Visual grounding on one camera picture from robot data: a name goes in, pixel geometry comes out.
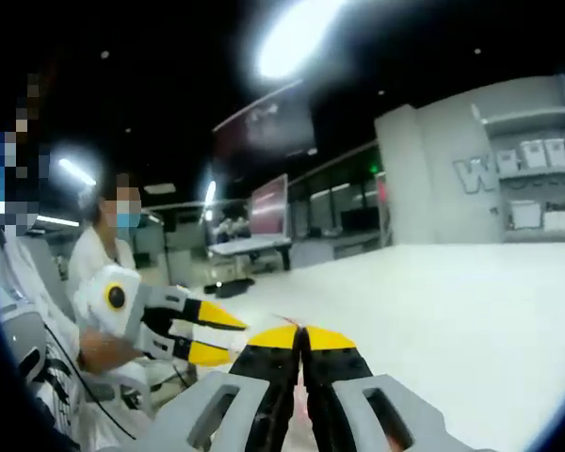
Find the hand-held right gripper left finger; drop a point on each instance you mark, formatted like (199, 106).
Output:
(226, 405)

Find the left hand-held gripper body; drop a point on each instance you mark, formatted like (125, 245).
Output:
(96, 306)

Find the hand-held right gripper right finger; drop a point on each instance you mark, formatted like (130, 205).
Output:
(358, 409)

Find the grey wearable device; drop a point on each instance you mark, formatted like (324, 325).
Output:
(26, 339)

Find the grey monitor desk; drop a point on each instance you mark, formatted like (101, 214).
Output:
(249, 246)

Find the person in white coat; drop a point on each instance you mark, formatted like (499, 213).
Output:
(66, 405)

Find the large monitor screen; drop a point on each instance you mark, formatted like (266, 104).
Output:
(269, 207)

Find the ceiling-hung dark screen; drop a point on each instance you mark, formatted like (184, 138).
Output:
(268, 127)

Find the grey shelving unit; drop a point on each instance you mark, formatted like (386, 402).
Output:
(537, 179)

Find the ceiling light strip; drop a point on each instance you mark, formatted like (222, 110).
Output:
(296, 33)

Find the row of white storage boxes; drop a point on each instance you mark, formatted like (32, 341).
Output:
(541, 153)

